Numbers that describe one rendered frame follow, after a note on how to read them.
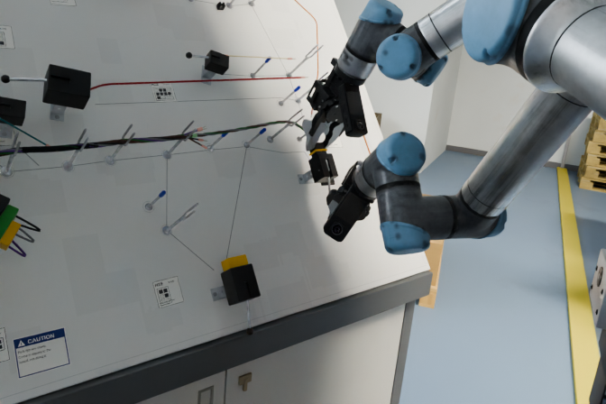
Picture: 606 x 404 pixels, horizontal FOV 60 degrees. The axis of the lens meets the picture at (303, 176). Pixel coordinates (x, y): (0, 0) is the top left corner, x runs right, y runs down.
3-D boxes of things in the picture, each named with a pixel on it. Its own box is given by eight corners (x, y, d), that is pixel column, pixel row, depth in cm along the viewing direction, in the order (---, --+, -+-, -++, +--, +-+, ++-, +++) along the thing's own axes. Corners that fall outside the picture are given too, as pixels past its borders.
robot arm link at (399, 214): (460, 245, 84) (447, 179, 87) (397, 248, 80) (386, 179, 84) (434, 254, 91) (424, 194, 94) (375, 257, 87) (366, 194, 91)
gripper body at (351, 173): (376, 188, 112) (399, 169, 101) (359, 221, 108) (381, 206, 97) (346, 169, 111) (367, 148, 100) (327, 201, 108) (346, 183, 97)
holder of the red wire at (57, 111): (-3, 86, 92) (4, 53, 84) (77, 101, 100) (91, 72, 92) (-6, 111, 91) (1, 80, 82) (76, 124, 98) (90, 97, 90)
